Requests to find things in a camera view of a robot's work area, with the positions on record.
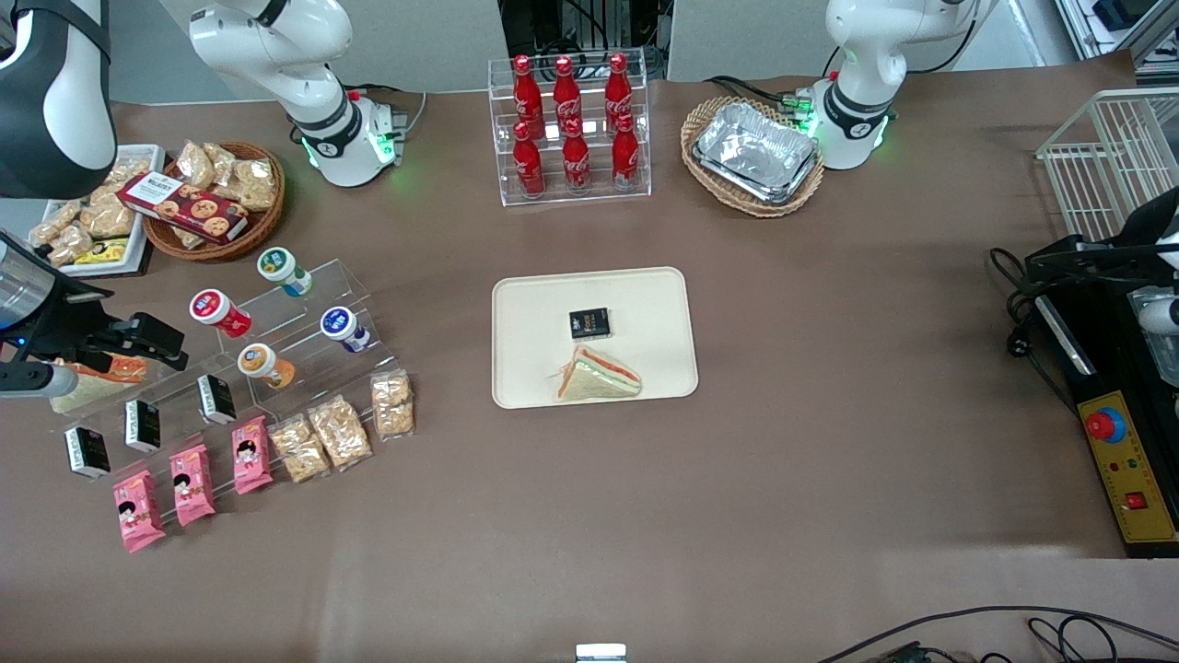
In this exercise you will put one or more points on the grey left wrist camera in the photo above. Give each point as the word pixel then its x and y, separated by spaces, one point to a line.
pixel 1161 315

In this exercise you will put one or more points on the yellow snack pack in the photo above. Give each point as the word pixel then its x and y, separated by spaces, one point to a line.
pixel 103 251

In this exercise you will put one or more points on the small black carton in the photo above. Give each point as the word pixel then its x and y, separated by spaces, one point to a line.
pixel 216 400
pixel 87 452
pixel 143 425

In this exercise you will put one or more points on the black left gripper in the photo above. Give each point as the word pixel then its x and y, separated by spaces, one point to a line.
pixel 1126 241

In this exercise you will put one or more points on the red cookie box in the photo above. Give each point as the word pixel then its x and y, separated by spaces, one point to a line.
pixel 184 207

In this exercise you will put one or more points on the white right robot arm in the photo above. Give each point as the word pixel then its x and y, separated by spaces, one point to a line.
pixel 276 46

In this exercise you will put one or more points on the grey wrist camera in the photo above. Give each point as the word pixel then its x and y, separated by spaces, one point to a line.
pixel 1161 315
pixel 37 379

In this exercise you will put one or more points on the green gum bottle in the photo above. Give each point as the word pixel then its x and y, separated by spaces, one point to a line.
pixel 281 270

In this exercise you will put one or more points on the clear rice crisp pack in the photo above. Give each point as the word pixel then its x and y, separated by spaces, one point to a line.
pixel 393 403
pixel 299 448
pixel 340 433

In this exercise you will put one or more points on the red cola bottle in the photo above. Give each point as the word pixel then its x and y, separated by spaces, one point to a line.
pixel 625 157
pixel 618 92
pixel 577 161
pixel 529 166
pixel 566 97
pixel 528 97

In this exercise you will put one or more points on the light wicker basket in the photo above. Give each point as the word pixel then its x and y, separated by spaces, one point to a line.
pixel 705 120

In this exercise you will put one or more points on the clear bagged biscuit pack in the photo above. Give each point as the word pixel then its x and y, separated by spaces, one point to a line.
pixel 134 172
pixel 189 238
pixel 253 186
pixel 53 224
pixel 109 218
pixel 196 166
pixel 66 249
pixel 221 161

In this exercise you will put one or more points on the clear acrylic stepped stand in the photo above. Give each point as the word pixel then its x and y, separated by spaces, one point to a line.
pixel 299 322

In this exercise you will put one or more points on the wrapped triangle sandwich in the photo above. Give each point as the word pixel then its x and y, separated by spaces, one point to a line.
pixel 92 394
pixel 599 378

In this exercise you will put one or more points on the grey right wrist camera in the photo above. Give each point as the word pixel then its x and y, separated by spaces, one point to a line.
pixel 37 379

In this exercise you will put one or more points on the metal frame rack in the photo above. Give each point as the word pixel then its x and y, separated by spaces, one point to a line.
pixel 1119 14

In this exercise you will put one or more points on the blue gum bottle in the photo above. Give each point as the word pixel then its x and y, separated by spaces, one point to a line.
pixel 343 327

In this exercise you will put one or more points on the red gum bottle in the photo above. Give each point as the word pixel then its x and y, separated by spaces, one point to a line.
pixel 216 310

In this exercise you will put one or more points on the black control box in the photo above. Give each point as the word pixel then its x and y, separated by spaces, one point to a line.
pixel 1128 470

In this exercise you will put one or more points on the clear acrylic bottle rack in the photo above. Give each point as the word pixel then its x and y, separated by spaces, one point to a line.
pixel 594 198

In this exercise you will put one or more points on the black flat packet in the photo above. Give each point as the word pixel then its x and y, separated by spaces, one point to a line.
pixel 589 323

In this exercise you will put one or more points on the white rectangular tray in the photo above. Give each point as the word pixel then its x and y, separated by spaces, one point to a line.
pixel 138 150

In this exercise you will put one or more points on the dark wicker basket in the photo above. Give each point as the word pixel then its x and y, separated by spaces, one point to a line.
pixel 250 235

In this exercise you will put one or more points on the pink snack pack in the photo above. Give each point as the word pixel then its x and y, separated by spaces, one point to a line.
pixel 251 456
pixel 138 511
pixel 192 485

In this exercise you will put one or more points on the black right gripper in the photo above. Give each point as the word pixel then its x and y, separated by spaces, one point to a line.
pixel 72 330

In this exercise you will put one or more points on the beige plastic tray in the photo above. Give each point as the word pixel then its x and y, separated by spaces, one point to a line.
pixel 645 313

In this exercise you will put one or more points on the dark background equipment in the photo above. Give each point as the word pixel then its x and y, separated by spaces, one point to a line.
pixel 553 23

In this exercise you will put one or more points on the orange gum bottle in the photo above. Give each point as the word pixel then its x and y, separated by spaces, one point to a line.
pixel 262 364

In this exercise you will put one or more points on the silver foil container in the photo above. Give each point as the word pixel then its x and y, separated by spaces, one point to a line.
pixel 776 196
pixel 755 143

